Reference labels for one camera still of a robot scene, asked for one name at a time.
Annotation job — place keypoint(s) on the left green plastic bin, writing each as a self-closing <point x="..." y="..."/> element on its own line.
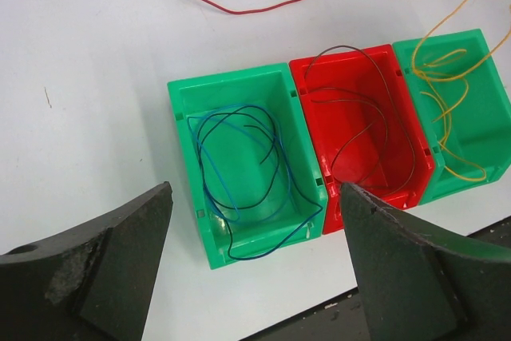
<point x="255" y="182"/>

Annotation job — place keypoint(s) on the green plastic bin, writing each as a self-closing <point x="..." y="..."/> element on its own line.
<point x="255" y="182"/>
<point x="463" y="108"/>

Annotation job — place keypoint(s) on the right green plastic bin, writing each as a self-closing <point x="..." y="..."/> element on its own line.
<point x="463" y="108"/>

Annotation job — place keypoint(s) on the red plastic bin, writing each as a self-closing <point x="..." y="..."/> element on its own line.
<point x="363" y="126"/>

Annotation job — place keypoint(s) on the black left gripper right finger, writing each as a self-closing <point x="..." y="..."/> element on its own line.
<point x="419" y="281"/>

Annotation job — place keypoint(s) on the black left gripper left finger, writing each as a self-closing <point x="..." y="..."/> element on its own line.
<point x="94" y="281"/>

